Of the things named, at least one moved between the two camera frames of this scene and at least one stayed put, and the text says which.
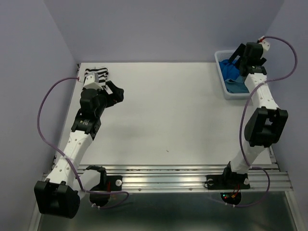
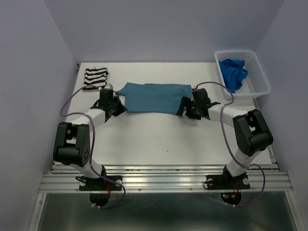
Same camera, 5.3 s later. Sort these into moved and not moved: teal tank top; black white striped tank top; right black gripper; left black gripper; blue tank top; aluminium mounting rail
Moved: teal tank top; right black gripper; left black gripper
Not moved: aluminium mounting rail; blue tank top; black white striped tank top
